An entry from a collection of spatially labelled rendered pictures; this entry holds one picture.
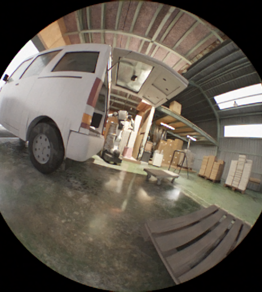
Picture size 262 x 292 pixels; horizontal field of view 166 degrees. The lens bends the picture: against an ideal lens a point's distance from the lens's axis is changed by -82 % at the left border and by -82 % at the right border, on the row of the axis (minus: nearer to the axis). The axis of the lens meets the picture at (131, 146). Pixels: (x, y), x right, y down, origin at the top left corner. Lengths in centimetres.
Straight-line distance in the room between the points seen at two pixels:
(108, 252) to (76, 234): 20
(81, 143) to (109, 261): 83
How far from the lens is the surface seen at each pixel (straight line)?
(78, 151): 79
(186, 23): 240
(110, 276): 56
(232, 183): 465
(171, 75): 155
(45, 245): 61
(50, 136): 96
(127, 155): 318
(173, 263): 55
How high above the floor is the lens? 55
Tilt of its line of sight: 1 degrees down
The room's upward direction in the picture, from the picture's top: 16 degrees clockwise
